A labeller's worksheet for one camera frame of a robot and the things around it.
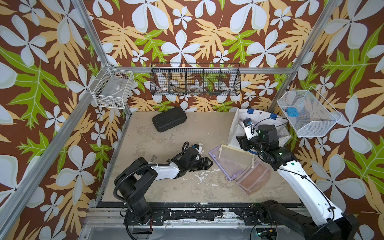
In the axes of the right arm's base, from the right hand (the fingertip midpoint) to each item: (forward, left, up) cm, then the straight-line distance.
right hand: (241, 133), depth 77 cm
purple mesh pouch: (-8, +2, -26) cm, 27 cm away
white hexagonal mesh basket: (+7, -40, +4) cm, 41 cm away
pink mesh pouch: (-15, -10, -24) cm, 31 cm away
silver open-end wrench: (-1, +51, -25) cm, 57 cm away
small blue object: (+15, -33, +1) cm, 36 cm away
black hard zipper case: (+30, +44, -20) cm, 56 cm away
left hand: (-7, +15, -18) cm, 25 cm away
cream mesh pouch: (+1, 0, -23) cm, 23 cm away
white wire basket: (+26, +73, +11) cm, 79 cm away
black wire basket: (+40, +40, +7) cm, 58 cm away
